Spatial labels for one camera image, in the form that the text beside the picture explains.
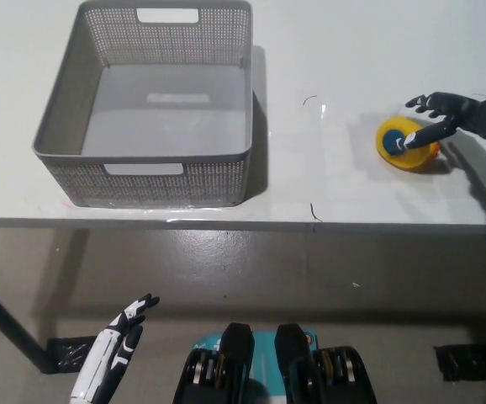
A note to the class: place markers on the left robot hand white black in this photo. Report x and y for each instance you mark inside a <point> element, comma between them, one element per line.
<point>108,353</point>

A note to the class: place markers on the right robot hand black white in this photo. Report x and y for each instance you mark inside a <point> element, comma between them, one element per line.
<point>453,107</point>

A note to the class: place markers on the yellow rubber duck toy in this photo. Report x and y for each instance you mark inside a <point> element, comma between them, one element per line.
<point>415,157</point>

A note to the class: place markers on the grey translucent tape patch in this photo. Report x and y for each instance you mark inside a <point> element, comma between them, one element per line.
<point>358,139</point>

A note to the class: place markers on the black table leg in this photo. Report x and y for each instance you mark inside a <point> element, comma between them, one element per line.
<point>9,324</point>

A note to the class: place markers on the robot body black teal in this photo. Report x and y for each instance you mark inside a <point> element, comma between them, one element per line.
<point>234,366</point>

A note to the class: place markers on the grey perforated plastic basket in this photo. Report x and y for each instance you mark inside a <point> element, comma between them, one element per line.
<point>159,122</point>

